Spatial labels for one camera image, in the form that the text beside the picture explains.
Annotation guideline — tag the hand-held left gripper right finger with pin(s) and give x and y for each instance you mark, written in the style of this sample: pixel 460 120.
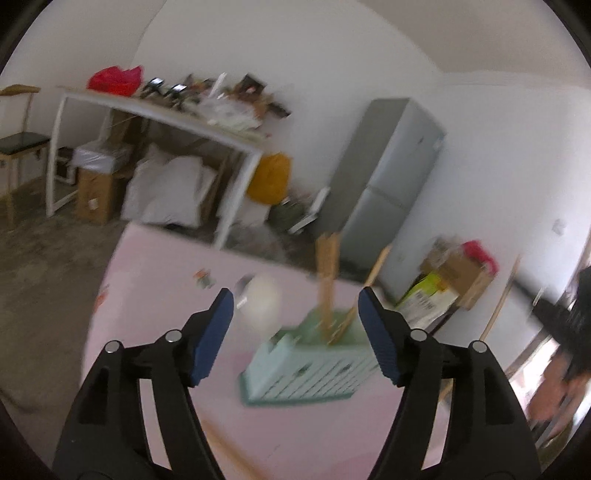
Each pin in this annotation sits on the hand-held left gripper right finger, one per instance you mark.
pixel 378 341

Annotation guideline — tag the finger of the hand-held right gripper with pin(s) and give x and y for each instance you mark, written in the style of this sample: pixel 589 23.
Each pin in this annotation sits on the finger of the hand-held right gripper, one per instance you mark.
pixel 531 297

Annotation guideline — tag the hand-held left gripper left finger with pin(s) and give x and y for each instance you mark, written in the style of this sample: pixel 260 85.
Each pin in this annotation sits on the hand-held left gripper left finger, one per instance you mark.
pixel 210 341

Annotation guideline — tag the teal star-holed utensil holder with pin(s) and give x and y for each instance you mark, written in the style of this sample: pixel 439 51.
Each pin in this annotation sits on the teal star-holed utensil holder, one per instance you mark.
pixel 277 355

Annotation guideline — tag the bunch of wooden chopsticks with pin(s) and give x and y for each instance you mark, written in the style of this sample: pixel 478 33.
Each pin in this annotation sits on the bunch of wooden chopsticks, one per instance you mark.
pixel 328 267

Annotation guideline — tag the person's right hand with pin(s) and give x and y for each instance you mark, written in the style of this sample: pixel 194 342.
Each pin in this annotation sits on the person's right hand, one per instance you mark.
pixel 554 392

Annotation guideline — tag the white and green rice bag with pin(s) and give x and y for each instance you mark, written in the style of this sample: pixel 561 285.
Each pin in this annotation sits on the white and green rice bag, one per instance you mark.
pixel 425 300

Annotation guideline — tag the red plastic bag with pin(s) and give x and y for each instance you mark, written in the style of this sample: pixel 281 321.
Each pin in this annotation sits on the red plastic bag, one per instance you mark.
pixel 113 81
pixel 480 254

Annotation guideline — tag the large cardboard box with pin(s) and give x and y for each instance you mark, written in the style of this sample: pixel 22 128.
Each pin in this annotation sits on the large cardboard box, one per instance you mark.
pixel 461 277

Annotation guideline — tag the pink printed tablecloth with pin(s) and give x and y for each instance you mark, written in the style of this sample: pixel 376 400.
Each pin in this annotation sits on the pink printed tablecloth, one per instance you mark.
pixel 161 286

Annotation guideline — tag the dark green bag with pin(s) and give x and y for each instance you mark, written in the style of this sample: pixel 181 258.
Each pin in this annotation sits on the dark green bag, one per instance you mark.
pixel 286 217

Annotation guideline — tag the white upright board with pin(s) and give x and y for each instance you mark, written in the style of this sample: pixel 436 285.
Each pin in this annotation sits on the white upright board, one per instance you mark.
pixel 318 203

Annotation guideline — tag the white sacks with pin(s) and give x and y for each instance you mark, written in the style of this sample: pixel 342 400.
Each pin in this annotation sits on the white sacks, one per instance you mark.
pixel 171 194

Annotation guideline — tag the grey refrigerator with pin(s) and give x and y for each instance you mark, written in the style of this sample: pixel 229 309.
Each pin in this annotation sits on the grey refrigerator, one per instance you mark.
pixel 383 184

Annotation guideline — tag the yellow plastic bag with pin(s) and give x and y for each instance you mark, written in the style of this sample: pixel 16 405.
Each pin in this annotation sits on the yellow plastic bag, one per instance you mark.
pixel 270 177

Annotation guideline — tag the plastic-covered box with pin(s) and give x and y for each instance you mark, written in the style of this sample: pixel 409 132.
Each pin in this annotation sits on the plastic-covered box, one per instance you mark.
pixel 101 157

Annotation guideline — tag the white plastic bag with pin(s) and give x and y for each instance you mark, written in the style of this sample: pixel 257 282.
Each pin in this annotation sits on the white plastic bag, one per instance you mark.
pixel 226 113

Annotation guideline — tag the long white table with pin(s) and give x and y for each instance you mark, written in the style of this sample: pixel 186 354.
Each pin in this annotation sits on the long white table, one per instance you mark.
pixel 161 117

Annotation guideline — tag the small black device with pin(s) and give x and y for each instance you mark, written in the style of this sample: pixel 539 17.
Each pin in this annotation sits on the small black device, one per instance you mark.
pixel 156 83
pixel 178 88

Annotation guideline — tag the pile of assorted packages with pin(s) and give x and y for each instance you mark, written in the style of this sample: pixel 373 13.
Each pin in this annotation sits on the pile of assorted packages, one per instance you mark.
pixel 251 85

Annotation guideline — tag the wooden chair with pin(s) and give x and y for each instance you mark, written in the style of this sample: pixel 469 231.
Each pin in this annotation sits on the wooden chair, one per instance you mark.
pixel 21 143

